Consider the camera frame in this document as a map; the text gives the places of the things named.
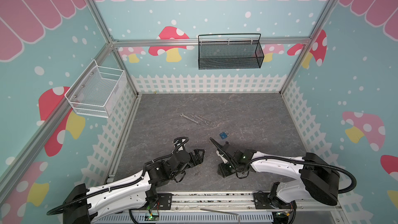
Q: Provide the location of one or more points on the white mesh wall basket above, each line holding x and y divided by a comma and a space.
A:
97, 90

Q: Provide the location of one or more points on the black mesh wall basket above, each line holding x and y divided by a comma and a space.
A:
230, 51

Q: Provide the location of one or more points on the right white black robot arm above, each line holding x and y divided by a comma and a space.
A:
312, 177

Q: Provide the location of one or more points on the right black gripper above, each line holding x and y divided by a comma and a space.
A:
225, 150

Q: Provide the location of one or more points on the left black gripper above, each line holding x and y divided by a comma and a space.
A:
199, 159

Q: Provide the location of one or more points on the long silver wrench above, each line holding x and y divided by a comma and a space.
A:
190, 119

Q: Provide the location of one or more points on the short silver wrench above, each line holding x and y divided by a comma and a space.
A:
203, 119

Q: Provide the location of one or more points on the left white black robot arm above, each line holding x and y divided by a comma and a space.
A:
87, 205

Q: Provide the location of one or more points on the grey metal hex key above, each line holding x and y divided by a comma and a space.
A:
222, 212

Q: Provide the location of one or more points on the green circuit board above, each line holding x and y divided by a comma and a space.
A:
151, 217
284, 214

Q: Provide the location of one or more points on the blue padlock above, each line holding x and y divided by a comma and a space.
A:
224, 135

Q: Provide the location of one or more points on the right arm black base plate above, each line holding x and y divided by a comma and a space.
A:
265, 200

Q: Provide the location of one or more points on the left green circuit board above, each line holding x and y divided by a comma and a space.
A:
151, 217

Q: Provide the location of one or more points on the right green circuit board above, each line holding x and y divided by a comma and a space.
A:
284, 214

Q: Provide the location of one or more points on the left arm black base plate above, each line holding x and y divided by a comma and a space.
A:
159, 202

